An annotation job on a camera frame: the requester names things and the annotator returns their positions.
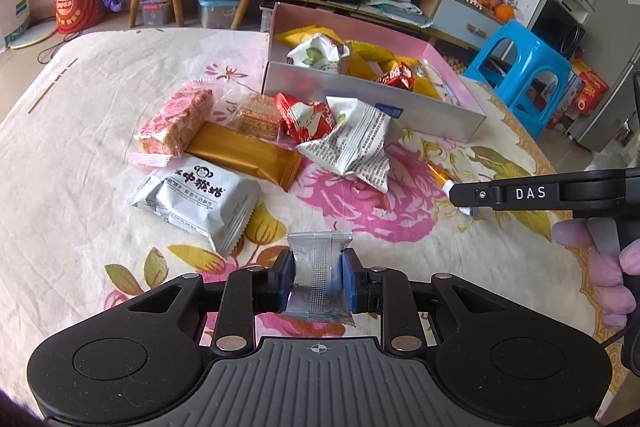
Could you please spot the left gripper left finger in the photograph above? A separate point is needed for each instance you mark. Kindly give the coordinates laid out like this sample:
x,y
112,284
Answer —
x,y
244,295

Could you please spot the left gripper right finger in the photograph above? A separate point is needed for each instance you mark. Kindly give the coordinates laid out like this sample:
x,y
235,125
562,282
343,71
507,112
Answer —
x,y
386,292

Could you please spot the silver foil snack packet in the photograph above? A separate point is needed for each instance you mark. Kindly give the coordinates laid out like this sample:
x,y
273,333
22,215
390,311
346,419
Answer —
x,y
317,291

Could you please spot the red white snack packet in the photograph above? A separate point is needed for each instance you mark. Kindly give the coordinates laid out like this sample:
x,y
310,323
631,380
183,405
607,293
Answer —
x,y
305,121

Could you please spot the printed yellow snack packet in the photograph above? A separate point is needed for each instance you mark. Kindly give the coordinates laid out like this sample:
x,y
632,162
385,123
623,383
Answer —
x,y
380,65

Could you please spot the plain yellow snack packet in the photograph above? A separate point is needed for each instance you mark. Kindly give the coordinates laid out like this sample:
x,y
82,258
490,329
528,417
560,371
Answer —
x,y
296,36

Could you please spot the right hand purple glove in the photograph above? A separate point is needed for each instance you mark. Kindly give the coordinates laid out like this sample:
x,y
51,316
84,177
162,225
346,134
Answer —
x,y
606,272

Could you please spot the white monkey snack packet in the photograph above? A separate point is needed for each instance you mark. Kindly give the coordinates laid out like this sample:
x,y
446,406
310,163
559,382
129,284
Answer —
x,y
197,196

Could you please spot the golden bar packet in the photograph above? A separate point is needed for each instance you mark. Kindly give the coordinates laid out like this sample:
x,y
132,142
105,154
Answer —
x,y
243,153

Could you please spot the white text snack bag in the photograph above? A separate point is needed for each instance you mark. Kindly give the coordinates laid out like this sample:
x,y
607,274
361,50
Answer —
x,y
356,146

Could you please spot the blue plastic stool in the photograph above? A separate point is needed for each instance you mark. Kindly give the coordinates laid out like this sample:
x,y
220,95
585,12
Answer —
x,y
533,57

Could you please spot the clear biscuit packet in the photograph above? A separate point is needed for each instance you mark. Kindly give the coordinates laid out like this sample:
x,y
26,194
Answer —
x,y
250,113

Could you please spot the white microwave oven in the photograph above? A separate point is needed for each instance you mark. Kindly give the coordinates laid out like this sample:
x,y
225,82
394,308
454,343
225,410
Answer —
x,y
560,23

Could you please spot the pink wafer packet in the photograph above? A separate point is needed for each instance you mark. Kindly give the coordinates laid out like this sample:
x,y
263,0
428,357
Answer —
x,y
168,132

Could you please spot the pink cardboard box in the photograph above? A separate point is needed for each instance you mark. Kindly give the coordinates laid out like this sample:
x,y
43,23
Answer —
x,y
416,111

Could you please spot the white green snack bag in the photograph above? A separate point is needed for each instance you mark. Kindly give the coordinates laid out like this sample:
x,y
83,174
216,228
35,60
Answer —
x,y
321,52

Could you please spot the clear storage bin blue lid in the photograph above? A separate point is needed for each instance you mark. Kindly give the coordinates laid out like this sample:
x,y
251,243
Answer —
x,y
217,14

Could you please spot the white shopping bag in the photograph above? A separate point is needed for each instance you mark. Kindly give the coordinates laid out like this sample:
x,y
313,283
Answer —
x,y
14,19

